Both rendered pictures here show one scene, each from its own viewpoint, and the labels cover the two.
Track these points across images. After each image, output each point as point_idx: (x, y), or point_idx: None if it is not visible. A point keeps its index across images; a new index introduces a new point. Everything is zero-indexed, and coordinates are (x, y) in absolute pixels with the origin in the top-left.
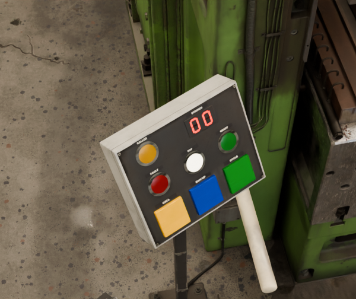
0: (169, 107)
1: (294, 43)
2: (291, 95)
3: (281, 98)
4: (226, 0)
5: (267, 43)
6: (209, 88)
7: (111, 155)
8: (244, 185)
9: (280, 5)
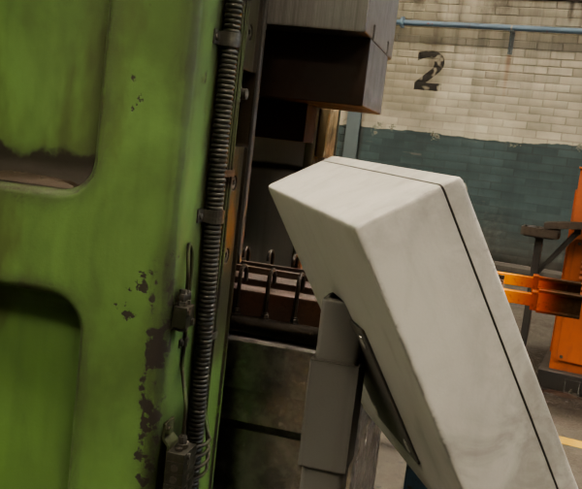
0: (325, 185)
1: (232, 211)
2: (219, 363)
3: (212, 373)
4: (201, 52)
5: None
6: (317, 170)
7: (442, 209)
8: None
9: (238, 98)
